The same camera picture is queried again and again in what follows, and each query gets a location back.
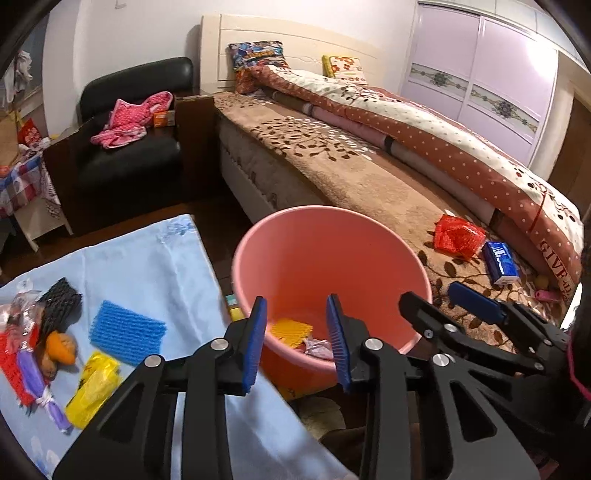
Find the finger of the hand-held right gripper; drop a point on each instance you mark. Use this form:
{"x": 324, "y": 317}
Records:
{"x": 485, "y": 348}
{"x": 475, "y": 302}

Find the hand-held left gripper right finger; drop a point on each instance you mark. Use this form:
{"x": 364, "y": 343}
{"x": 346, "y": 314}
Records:
{"x": 337, "y": 341}

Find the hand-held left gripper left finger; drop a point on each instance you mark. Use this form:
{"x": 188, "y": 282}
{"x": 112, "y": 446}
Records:
{"x": 256, "y": 341}

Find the pink plastic bucket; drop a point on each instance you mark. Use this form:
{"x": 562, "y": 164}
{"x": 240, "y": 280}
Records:
{"x": 323, "y": 258}

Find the yellow plastic bag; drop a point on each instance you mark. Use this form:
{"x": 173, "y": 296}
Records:
{"x": 92, "y": 387}

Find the clear plastic bag orange print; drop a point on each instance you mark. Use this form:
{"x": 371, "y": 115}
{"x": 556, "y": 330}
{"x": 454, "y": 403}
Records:
{"x": 18, "y": 309}

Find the crumpled white wrapper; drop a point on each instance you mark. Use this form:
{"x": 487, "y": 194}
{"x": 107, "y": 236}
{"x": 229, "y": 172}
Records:
{"x": 318, "y": 348}

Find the yellow foam net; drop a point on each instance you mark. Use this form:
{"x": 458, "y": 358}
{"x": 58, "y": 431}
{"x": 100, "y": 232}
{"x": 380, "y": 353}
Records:
{"x": 291, "y": 332}

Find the small yellow box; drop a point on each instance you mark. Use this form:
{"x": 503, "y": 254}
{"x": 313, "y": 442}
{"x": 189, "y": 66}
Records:
{"x": 234, "y": 309}

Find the blue tissue pack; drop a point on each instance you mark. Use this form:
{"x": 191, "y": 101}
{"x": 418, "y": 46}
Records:
{"x": 501, "y": 263}

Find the red plastic bag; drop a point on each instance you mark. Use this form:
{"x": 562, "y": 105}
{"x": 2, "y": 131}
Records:
{"x": 457, "y": 235}

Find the small pink object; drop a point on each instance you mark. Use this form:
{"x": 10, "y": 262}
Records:
{"x": 548, "y": 295}

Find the light blue floral tablecloth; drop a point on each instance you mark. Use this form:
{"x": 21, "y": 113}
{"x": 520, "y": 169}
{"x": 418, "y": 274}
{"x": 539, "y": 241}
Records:
{"x": 152, "y": 267}

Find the blue foam net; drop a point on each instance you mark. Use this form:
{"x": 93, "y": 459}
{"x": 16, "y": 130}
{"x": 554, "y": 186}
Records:
{"x": 127, "y": 332}

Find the brown leaf pattern blanket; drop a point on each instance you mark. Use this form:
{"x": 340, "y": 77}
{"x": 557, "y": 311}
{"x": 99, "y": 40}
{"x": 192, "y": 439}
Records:
{"x": 323, "y": 161}

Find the red dotted floral quilt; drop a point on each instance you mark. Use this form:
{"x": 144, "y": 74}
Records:
{"x": 415, "y": 124}

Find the orange peel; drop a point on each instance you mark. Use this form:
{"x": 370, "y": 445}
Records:
{"x": 62, "y": 348}

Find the black foam net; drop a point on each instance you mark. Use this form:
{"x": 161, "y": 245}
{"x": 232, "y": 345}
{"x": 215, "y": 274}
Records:
{"x": 60, "y": 302}

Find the black leather armchair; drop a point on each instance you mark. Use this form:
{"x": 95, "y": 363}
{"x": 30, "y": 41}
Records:
{"x": 129, "y": 170}

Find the purple wrapper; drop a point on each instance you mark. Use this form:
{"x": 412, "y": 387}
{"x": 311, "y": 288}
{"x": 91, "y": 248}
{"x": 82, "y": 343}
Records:
{"x": 34, "y": 378}

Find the small orange box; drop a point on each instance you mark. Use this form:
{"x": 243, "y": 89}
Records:
{"x": 164, "y": 120}

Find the lilac sliding door wardrobe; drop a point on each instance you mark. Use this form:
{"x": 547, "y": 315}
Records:
{"x": 461, "y": 60}

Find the red foam net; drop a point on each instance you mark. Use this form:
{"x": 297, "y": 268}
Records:
{"x": 11, "y": 369}

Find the white side table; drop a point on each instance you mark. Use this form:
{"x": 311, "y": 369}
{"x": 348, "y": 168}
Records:
{"x": 39, "y": 221}

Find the pink dotted garment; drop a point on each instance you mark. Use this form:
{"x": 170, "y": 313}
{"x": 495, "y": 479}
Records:
{"x": 129, "y": 120}

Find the yellow floral pillow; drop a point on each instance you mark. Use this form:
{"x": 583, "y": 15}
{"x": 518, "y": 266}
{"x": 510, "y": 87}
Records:
{"x": 344, "y": 69}

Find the checkered tablecloth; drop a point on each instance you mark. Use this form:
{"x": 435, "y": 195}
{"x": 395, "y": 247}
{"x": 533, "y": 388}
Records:
{"x": 23, "y": 184}

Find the cartoon print pillow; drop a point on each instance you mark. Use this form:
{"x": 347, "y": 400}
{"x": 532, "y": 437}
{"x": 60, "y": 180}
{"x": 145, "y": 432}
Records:
{"x": 258, "y": 54}

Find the red paper bag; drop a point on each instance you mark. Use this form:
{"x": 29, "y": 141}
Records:
{"x": 30, "y": 134}

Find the cream wooden bed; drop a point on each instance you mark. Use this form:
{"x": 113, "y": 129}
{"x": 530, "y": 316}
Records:
{"x": 258, "y": 32}

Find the hanging white clothes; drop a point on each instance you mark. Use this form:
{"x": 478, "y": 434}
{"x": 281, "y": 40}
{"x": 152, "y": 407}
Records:
{"x": 21, "y": 69}

